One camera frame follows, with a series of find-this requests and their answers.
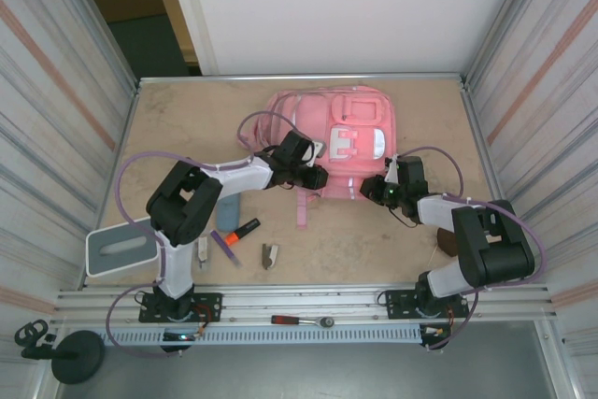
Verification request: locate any pink school backpack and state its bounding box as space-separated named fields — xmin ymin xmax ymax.
xmin=237 ymin=84 xmax=398 ymax=231

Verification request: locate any blue-grey pencil case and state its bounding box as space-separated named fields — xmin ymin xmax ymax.
xmin=216 ymin=197 xmax=242 ymax=232

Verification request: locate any orange black highlighter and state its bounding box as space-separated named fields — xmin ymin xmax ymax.
xmin=222 ymin=218 xmax=262 ymax=247

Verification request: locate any purple pen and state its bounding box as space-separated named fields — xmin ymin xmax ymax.
xmin=209 ymin=229 xmax=243 ymax=268

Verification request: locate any metal clip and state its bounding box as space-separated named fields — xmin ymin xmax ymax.
xmin=195 ymin=235 xmax=212 ymax=272

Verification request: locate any dark brown object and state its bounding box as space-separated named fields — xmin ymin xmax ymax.
xmin=436 ymin=226 xmax=462 ymax=258

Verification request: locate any small controller circuit board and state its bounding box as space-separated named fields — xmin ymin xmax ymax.
xmin=420 ymin=323 xmax=452 ymax=351
xmin=162 ymin=329 xmax=206 ymax=353

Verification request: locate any white grey tissue box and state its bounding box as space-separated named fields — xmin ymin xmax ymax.
xmin=85 ymin=223 xmax=160 ymax=278

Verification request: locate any black round base stand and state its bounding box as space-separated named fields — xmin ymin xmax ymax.
xmin=13 ymin=319 xmax=107 ymax=386

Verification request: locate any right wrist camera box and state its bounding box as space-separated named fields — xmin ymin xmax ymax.
xmin=385 ymin=154 xmax=403 ymax=185

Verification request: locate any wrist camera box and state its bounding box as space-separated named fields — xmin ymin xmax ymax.
xmin=306 ymin=138 xmax=328 ymax=169
xmin=385 ymin=154 xmax=403 ymax=185

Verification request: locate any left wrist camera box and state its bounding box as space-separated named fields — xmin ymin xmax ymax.
xmin=306 ymin=138 xmax=328 ymax=169

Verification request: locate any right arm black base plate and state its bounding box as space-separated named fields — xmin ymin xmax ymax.
xmin=385 ymin=289 xmax=470 ymax=321

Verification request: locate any aluminium mounting rail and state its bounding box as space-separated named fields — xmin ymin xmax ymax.
xmin=54 ymin=282 xmax=560 ymax=325

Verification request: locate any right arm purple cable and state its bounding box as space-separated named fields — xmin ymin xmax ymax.
xmin=396 ymin=146 xmax=547 ymax=352

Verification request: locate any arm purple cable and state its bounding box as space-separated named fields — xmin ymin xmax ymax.
xmin=396 ymin=146 xmax=547 ymax=352
xmin=106 ymin=110 xmax=303 ymax=363

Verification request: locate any red handled ratchet wrench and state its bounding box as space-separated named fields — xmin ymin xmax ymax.
xmin=270 ymin=314 xmax=337 ymax=329

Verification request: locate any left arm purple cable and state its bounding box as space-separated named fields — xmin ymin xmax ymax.
xmin=106 ymin=110 xmax=303 ymax=363

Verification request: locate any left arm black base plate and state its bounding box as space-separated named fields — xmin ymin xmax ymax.
xmin=138 ymin=292 xmax=223 ymax=324

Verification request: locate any grey slotted cable duct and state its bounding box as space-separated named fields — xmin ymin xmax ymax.
xmin=103 ymin=326 xmax=424 ymax=347

